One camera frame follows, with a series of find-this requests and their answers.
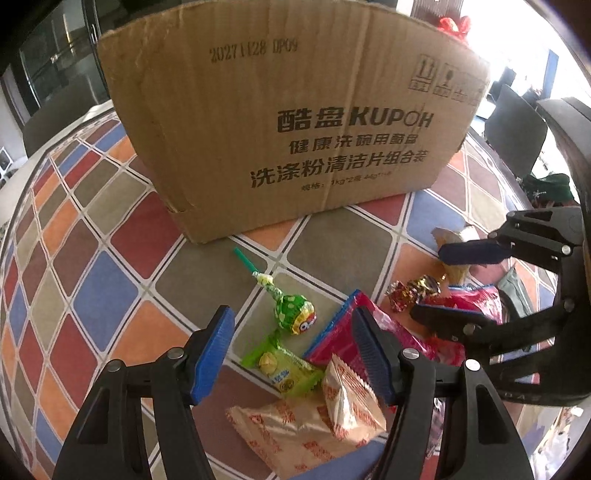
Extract red snack packet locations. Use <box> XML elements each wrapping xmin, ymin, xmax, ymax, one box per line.
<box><xmin>416</xmin><ymin>285</ymin><xmax>504</xmax><ymax>366</ymax></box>

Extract small orange-white snack packet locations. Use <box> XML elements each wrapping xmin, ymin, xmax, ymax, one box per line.
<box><xmin>322</xmin><ymin>353</ymin><xmax>387</xmax><ymax>432</ymax></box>

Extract green lollipop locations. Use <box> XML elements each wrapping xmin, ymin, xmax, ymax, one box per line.
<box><xmin>232</xmin><ymin>248</ymin><xmax>319</xmax><ymax>335</ymax></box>

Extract dark grey chair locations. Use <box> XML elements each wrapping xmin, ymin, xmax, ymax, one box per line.
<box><xmin>23</xmin><ymin>76</ymin><xmax>112</xmax><ymax>158</ymax></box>

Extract large orange-white snack packet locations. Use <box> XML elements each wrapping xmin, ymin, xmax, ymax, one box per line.
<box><xmin>225</xmin><ymin>399</ymin><xmax>384</xmax><ymax>478</ymax></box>

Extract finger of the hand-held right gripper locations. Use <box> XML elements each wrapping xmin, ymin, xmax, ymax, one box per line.
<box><xmin>438</xmin><ymin>208</ymin><xmax>583</xmax><ymax>278</ymax></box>
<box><xmin>410</xmin><ymin>300</ymin><xmax>573</xmax><ymax>358</ymax></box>

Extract colourful checkered tablecloth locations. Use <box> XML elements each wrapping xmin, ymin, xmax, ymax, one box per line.
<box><xmin>0</xmin><ymin>106</ymin><xmax>591</xmax><ymax>480</ymax></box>

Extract pink and blue snack packet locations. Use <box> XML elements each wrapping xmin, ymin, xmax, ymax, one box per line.
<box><xmin>302</xmin><ymin>289</ymin><xmax>439</xmax><ymax>370</ymax></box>

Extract green snack packet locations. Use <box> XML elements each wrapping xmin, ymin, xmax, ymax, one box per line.
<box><xmin>241</xmin><ymin>330</ymin><xmax>324</xmax><ymax>398</ymax></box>

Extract glass door cabinet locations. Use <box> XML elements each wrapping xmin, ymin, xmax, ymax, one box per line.
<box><xmin>0</xmin><ymin>0</ymin><xmax>112</xmax><ymax>109</ymax></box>

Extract yellow-beige snack packet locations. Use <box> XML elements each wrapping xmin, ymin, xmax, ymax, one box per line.
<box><xmin>431</xmin><ymin>224</ymin><xmax>481</xmax><ymax>284</ymax></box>

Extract dark green cloth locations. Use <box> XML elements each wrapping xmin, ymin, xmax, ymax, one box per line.
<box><xmin>524</xmin><ymin>173</ymin><xmax>575</xmax><ymax>206</ymax></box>

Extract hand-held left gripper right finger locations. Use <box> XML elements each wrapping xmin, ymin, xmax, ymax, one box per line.
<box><xmin>351</xmin><ymin>305</ymin><xmax>532</xmax><ymax>480</ymax></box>

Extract black chair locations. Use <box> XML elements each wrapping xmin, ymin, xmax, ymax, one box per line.
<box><xmin>485</xmin><ymin>85</ymin><xmax>548</xmax><ymax>171</ymax></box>

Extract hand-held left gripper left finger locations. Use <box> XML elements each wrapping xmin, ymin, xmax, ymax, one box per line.
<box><xmin>53</xmin><ymin>305</ymin><xmax>236</xmax><ymax>480</ymax></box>

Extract shiny foil candy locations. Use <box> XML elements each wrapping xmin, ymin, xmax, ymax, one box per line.
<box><xmin>385</xmin><ymin>274</ymin><xmax>441</xmax><ymax>313</ymax></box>

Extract grey-green packet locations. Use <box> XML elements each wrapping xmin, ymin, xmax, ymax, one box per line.
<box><xmin>499</xmin><ymin>268</ymin><xmax>532</xmax><ymax>319</ymax></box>

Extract brown cardboard box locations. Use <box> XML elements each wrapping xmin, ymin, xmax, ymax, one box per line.
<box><xmin>96</xmin><ymin>0</ymin><xmax>491</xmax><ymax>244</ymax></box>

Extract red bow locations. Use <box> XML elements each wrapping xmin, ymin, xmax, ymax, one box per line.
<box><xmin>436</xmin><ymin>16</ymin><xmax>472</xmax><ymax>44</ymax></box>

